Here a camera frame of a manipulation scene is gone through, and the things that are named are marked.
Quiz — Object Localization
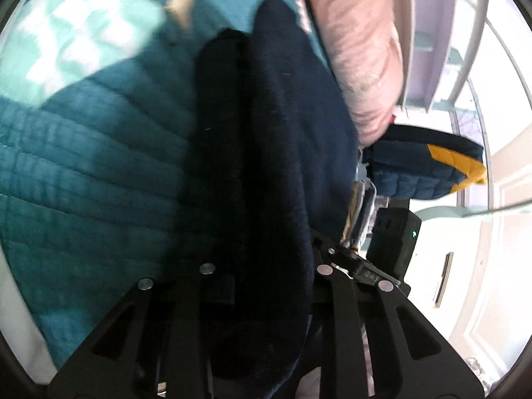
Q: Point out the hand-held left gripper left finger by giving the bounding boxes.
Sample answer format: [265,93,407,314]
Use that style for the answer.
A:
[48,264,233,399]

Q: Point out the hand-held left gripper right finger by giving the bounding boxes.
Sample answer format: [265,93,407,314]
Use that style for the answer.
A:
[310,258,487,399]

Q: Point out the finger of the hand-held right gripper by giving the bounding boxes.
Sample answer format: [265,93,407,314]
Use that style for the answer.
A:
[313,236,403,287]

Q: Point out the dark blue jeans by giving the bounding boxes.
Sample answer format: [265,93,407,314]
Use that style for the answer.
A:
[177,0,360,399]

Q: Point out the stack of folded clothes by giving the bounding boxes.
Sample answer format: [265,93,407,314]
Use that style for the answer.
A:
[340,162,380,256]

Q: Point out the navy and yellow puffer jacket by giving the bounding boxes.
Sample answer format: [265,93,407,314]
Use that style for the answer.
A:
[361,124,489,200]

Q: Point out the white blanket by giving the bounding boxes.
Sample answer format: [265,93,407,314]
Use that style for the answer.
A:
[0,249,59,383]

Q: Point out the teal quilted bedspread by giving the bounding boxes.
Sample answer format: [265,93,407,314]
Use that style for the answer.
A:
[0,0,333,366]

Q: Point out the pink pillow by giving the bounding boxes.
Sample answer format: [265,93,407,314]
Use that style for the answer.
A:
[291,0,406,147]

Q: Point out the purple and white shelf unit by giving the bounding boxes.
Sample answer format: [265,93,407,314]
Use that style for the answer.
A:
[399,0,493,113]

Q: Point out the pale green bed frame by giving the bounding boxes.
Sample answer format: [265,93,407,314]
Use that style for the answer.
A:
[411,204,472,222]

